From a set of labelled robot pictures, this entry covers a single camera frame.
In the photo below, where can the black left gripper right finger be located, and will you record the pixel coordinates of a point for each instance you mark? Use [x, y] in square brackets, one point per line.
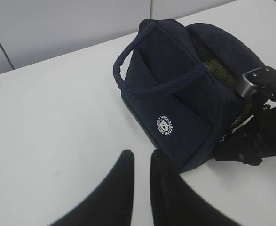
[174, 202]

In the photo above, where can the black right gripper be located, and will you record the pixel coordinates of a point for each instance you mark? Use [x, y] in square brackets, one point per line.
[251, 143]

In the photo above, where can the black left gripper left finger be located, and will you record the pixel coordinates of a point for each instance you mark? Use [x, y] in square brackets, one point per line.
[111, 202]

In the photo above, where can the dark navy fabric lunch bag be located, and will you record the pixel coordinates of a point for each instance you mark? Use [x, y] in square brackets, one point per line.
[179, 83]

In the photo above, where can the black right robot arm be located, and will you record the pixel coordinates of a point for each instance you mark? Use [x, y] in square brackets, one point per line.
[259, 100]

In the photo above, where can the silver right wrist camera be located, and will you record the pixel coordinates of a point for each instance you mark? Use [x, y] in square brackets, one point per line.
[255, 79]

